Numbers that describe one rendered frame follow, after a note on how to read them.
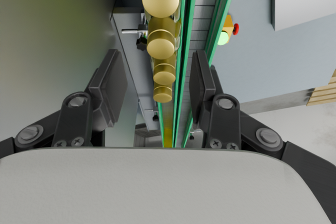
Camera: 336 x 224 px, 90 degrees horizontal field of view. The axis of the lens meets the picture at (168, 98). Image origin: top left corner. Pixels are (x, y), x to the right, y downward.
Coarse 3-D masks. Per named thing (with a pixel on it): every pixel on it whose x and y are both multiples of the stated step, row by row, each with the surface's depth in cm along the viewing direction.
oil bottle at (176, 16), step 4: (180, 0) 23; (180, 4) 24; (144, 8) 24; (180, 8) 24; (144, 12) 25; (176, 12) 24; (180, 12) 25; (148, 16) 24; (172, 16) 24; (176, 16) 24; (180, 16) 26; (148, 20) 25; (176, 20) 25
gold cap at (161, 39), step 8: (152, 16) 21; (168, 16) 21; (152, 24) 20; (160, 24) 20; (168, 24) 20; (152, 32) 20; (160, 32) 19; (168, 32) 20; (152, 40) 19; (160, 40) 19; (168, 40) 19; (152, 48) 20; (160, 48) 20; (168, 48) 20; (152, 56) 21; (160, 56) 21; (168, 56) 21
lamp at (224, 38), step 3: (222, 30) 57; (222, 33) 56; (225, 33) 57; (222, 36) 56; (225, 36) 56; (219, 39) 57; (222, 39) 57; (225, 39) 57; (219, 42) 58; (222, 42) 58; (225, 42) 58
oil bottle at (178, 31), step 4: (180, 20) 28; (176, 24) 27; (180, 24) 28; (176, 28) 27; (180, 28) 28; (176, 32) 27; (180, 32) 28; (176, 36) 27; (180, 36) 29; (176, 40) 28; (176, 44) 29; (176, 48) 30
